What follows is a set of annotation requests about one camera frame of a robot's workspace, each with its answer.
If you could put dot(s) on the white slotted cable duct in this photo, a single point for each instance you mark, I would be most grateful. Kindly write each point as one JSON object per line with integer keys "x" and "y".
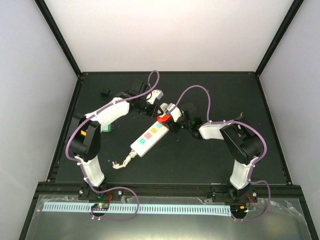
{"x": 154, "y": 209}

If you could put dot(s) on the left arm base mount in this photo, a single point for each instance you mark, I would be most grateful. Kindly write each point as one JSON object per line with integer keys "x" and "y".
{"x": 87, "y": 194}

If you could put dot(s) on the green plug adapter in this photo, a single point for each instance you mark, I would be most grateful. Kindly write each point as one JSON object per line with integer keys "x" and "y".
{"x": 108, "y": 128}

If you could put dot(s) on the white power strip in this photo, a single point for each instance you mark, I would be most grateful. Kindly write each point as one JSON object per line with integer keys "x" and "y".
{"x": 149, "y": 138}

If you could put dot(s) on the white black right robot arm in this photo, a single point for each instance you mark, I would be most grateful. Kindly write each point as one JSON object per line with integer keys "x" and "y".
{"x": 244, "y": 143}

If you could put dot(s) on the black front frame rail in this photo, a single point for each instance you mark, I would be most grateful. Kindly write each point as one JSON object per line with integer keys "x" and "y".
{"x": 145, "y": 190}

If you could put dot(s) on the red cube socket adapter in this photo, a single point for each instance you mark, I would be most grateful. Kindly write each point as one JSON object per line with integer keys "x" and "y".
{"x": 163, "y": 118}

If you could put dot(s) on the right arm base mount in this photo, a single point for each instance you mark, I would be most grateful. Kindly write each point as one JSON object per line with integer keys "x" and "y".
{"x": 229, "y": 194}

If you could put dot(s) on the black power adapter plug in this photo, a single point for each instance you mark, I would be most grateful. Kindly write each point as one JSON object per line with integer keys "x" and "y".
{"x": 106, "y": 93}

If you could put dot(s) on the white charger block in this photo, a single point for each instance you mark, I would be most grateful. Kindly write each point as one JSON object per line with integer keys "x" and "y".
{"x": 165, "y": 107}

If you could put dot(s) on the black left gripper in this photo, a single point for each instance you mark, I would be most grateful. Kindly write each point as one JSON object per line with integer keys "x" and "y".
{"x": 152, "y": 112}

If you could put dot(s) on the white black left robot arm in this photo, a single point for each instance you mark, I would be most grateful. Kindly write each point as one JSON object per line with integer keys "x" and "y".
{"x": 84, "y": 143}

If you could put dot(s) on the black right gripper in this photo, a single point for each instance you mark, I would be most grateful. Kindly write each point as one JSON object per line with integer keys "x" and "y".
{"x": 173, "y": 128}

